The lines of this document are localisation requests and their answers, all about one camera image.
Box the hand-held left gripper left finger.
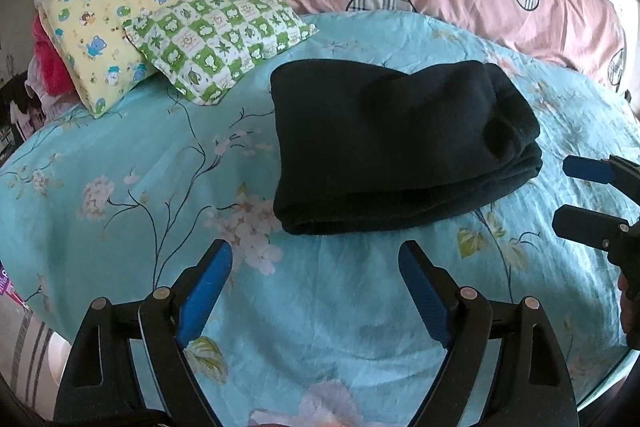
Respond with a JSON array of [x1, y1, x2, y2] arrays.
[[54, 239, 233, 427]]

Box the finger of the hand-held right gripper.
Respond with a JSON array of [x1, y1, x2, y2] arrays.
[[552, 204, 632, 254], [562, 155, 640, 188]]

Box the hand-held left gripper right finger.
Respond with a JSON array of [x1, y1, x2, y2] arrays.
[[398, 241, 581, 427]]

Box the black pants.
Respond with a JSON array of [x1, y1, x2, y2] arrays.
[[270, 59, 544, 236]]

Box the person's right hand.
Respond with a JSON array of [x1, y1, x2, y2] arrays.
[[617, 274, 640, 350]]

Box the light blue floral bedsheet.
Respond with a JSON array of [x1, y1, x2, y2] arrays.
[[0, 9, 640, 427]]

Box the green checkered pillow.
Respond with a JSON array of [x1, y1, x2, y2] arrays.
[[123, 0, 321, 105]]

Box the red fleece cloth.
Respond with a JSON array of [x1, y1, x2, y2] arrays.
[[31, 14, 76, 96]]

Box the yellow cartoon print pillow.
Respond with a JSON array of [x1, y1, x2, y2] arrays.
[[34, 0, 261, 118]]

